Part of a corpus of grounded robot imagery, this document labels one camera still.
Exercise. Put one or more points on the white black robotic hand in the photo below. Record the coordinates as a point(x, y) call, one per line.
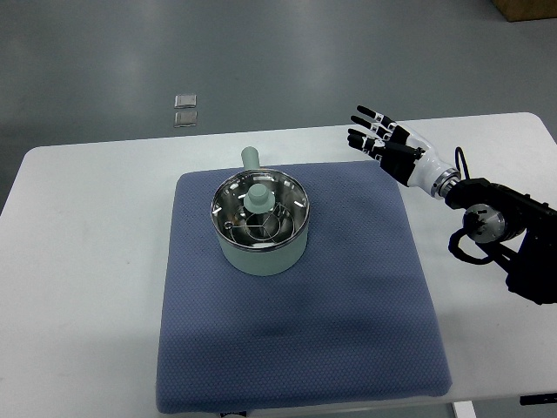
point(402, 153)

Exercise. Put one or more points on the glass lid with green knob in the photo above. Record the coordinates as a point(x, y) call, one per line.
point(258, 191)

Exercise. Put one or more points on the green pot with steel interior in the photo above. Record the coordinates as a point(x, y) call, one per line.
point(263, 263)

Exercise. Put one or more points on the blue fabric mat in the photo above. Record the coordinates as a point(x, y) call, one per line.
point(352, 320)

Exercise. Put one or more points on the brown cardboard box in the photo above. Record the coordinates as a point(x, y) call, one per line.
point(526, 10)

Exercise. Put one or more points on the upper metal floor plate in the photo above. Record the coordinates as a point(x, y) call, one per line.
point(185, 101)

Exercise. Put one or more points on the white table leg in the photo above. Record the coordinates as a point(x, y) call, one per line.
point(464, 409)

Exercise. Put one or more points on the wire steaming rack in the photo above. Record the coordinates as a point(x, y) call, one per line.
point(260, 230)

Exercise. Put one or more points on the black bracket under table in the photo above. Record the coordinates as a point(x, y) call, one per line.
point(538, 399)

